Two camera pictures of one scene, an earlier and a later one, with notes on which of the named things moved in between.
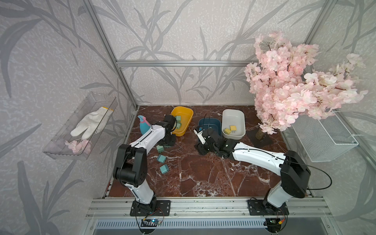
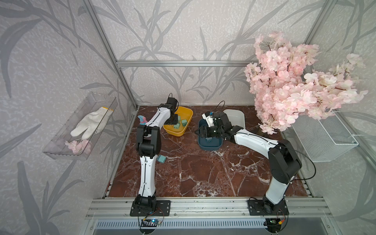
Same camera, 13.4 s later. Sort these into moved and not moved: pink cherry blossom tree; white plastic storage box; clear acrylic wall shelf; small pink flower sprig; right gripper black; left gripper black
Moved: left gripper black; right gripper black
Not moved: small pink flower sprig; pink cherry blossom tree; clear acrylic wall shelf; white plastic storage box
